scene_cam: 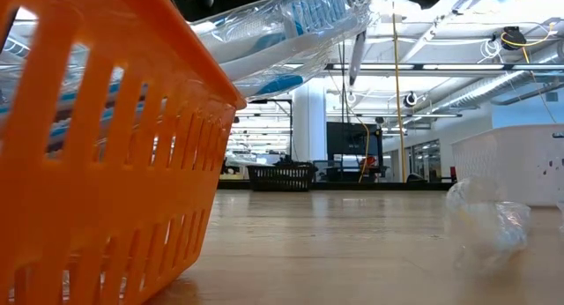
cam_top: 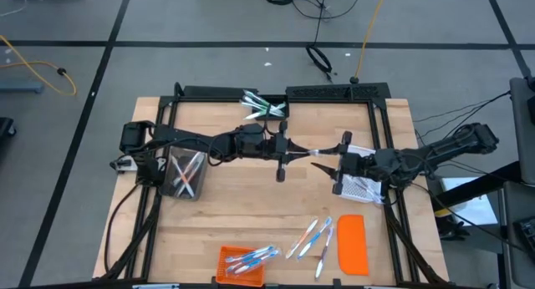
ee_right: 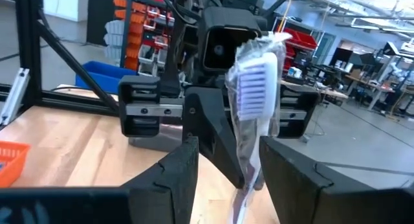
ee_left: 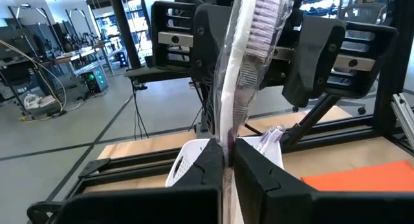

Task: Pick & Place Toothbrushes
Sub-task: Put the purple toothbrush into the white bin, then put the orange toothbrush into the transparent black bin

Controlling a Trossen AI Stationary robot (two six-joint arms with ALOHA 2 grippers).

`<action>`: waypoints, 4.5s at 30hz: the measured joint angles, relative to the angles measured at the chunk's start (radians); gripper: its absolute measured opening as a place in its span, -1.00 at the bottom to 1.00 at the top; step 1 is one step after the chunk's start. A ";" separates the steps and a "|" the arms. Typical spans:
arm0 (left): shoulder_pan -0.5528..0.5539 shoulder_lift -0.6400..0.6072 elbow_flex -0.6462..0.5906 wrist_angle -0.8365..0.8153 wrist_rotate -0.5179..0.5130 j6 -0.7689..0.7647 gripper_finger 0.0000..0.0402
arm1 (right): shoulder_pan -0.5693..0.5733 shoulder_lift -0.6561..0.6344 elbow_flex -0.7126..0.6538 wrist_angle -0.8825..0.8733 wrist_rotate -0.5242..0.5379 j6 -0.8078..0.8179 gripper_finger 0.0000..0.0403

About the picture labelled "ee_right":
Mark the blue plastic bin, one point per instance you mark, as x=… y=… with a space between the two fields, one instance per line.
x=97 y=75

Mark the silver aluminium bracket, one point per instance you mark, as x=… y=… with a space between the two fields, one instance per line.
x=14 y=94

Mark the wooden workbench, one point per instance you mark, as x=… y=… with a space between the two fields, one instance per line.
x=333 y=94

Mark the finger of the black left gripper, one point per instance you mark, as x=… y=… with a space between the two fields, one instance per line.
x=210 y=127

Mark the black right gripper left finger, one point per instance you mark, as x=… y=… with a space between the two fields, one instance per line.
x=145 y=204

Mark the rack with red bins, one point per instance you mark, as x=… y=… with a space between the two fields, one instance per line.
x=300 y=39

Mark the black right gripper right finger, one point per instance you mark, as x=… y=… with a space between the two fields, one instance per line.
x=323 y=201

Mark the orange slotted plastic basket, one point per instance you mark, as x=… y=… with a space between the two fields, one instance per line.
x=13 y=165

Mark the rack with orange bins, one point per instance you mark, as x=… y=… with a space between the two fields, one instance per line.
x=136 y=33

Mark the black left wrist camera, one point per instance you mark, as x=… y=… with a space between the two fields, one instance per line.
x=220 y=49

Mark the purple toothbrush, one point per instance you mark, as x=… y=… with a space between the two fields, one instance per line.
x=255 y=91

